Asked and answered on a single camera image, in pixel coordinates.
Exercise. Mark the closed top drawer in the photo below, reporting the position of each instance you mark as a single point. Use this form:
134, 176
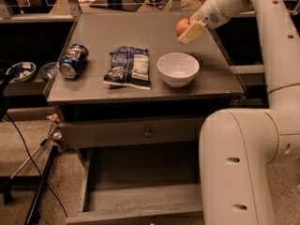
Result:
117, 132

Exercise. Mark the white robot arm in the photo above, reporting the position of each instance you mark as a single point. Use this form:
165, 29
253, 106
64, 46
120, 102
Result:
236, 144

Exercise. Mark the blue soda can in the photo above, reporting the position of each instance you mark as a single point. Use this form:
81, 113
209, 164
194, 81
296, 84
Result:
73, 61

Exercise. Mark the red apple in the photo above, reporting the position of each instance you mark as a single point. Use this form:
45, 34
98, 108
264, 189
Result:
182, 26

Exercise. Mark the small glass bowl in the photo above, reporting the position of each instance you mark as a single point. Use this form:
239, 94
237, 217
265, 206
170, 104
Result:
48, 71

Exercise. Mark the black stand leg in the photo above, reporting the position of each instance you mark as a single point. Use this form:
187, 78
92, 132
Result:
33, 216

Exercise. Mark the bowl with items on shelf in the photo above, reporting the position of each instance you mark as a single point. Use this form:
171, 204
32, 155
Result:
22, 71

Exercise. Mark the open middle drawer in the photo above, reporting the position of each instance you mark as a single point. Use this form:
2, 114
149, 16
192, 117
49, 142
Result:
145, 184

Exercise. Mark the blue chip bag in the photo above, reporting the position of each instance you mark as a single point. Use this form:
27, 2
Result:
129, 67

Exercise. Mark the white bowl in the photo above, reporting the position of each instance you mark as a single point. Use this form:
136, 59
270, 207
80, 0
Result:
177, 69

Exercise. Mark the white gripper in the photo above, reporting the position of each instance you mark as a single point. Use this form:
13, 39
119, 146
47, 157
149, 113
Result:
210, 17

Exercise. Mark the grey drawer cabinet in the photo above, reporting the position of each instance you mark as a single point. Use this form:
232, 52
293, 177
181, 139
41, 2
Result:
134, 114

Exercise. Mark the black monitor stand base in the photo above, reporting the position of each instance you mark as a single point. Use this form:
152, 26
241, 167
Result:
122, 5

